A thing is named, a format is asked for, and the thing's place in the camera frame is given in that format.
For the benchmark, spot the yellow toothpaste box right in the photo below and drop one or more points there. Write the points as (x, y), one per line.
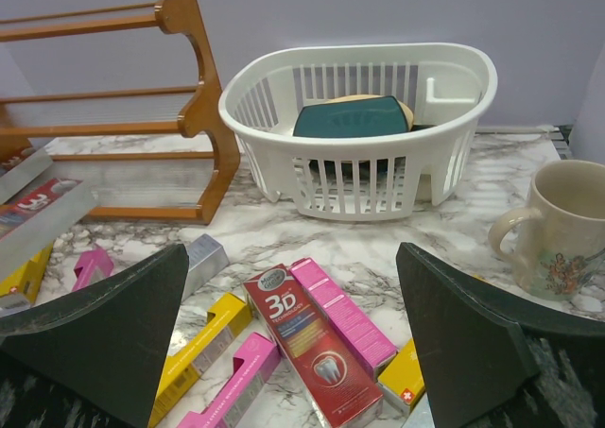
(226, 320)

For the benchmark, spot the silver toothpaste box right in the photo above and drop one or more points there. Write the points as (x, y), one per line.
(207, 258)

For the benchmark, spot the yellow toothpaste box centre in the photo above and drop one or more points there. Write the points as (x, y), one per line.
(20, 289)

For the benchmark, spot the silver toothpaste box centre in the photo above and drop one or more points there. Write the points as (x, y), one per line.
(23, 173)

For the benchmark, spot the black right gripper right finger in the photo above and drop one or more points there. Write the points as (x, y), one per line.
(492, 359)

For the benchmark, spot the beige ceramic mug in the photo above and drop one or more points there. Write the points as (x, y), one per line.
(555, 243)

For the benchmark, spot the white plastic basket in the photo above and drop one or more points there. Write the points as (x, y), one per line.
(448, 86)

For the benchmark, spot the red 3D toothpaste box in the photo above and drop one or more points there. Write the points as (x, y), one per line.
(338, 388)
(35, 220)

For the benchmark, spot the yellow toothpaste box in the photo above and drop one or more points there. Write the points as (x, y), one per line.
(20, 289)
(226, 320)

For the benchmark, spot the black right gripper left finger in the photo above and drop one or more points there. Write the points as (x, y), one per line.
(94, 357)

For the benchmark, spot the teal square plate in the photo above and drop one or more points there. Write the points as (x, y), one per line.
(338, 121)

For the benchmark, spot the orange wooden three-tier shelf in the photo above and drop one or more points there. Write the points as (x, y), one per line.
(188, 111)

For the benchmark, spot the beige round plate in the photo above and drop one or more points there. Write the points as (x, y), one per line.
(378, 103)

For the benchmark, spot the silver toothpaste box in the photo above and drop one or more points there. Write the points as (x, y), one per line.
(23, 173)
(207, 258)

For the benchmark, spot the large pink toothpaste box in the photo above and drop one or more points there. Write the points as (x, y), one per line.
(370, 347)

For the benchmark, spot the pink toothpaste box centre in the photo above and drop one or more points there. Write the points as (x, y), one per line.
(92, 266)

